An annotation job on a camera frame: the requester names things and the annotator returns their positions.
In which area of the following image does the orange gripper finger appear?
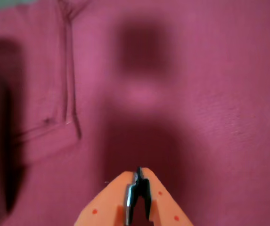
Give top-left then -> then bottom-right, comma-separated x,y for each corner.
75,170 -> 137,226
134,166 -> 195,226

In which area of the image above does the dark red cloth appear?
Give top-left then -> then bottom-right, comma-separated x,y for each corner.
0,0 -> 270,226

